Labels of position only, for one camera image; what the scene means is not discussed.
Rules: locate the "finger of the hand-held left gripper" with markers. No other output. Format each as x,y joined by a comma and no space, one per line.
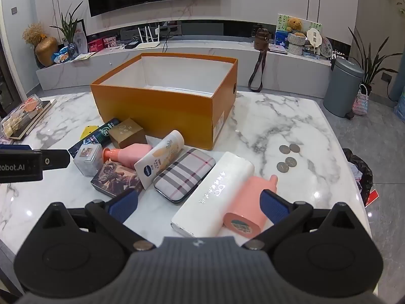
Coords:
55,160

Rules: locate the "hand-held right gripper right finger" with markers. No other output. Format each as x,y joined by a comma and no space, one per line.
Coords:
274,205

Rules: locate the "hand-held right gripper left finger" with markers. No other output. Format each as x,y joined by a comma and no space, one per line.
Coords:
123,204

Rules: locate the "pink pump bottle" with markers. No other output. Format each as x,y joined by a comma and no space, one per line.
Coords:
133,155
243,209

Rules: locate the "dark shampoo bottle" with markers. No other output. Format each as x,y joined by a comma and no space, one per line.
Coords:
95,136

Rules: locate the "white lotion tube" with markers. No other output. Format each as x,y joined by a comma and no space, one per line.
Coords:
158,161

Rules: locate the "white glasses case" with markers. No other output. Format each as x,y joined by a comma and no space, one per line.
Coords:
215,193

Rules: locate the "gold gift box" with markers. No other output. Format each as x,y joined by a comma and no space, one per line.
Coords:
126,131

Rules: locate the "orange cardboard box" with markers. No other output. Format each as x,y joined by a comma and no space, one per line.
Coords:
152,114

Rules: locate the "dark illustrated card box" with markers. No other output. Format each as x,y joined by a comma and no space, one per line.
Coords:
114,177

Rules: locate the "clear plastic cube box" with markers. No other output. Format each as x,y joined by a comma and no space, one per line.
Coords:
87,161

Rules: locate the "silver coin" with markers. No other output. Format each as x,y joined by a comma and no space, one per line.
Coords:
294,148
284,149
281,167
290,161

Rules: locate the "dark flat tray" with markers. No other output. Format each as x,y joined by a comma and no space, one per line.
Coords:
38,120

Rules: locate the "yellow tape measure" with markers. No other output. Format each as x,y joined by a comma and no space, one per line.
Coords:
88,130

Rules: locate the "plaid zip case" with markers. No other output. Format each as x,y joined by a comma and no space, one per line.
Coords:
183,174

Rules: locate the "black trash bag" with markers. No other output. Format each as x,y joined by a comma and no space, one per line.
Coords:
357,167

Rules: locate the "red packet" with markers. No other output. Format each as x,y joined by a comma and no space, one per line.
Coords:
372,198

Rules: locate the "blue snack packet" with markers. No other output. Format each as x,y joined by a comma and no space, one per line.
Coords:
63,55

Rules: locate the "paper sheets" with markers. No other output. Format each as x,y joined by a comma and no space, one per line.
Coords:
83,56

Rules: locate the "gold vase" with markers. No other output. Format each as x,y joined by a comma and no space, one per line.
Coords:
46,52

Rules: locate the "red gift box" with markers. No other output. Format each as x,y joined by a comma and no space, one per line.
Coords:
95,45

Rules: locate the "dried yellow flowers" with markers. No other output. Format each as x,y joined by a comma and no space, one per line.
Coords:
33,33

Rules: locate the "pink patterned box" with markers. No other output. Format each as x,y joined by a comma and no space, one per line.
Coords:
110,42

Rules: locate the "woven plastic basket bag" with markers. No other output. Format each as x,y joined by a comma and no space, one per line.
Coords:
360,103

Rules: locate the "green potted plant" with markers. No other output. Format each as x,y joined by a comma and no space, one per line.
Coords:
68,27

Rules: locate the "grey pedal trash can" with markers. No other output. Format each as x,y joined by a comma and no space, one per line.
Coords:
341,85

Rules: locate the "white wifi router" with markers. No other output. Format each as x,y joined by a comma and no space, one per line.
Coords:
144,42

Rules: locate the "blue water jug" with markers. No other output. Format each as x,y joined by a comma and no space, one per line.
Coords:
400,107

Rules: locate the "white knitted basket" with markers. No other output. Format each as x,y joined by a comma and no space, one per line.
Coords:
296,42

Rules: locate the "long-leaf potted plant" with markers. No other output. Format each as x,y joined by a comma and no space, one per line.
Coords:
370,63

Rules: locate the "white round fan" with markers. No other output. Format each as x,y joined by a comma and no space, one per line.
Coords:
314,36

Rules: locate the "white tv cabinet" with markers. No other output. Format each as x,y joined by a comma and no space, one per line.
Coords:
196,46

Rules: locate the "green floral picture board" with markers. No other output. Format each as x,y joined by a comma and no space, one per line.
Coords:
281,25

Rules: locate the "brown teddy bear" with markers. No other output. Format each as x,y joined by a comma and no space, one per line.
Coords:
296,25

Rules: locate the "black picture frame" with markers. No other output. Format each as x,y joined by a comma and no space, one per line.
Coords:
80,36

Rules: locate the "wall switch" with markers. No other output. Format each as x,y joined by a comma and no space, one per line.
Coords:
13,10

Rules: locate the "wall socket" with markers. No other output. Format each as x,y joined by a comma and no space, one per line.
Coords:
386,77

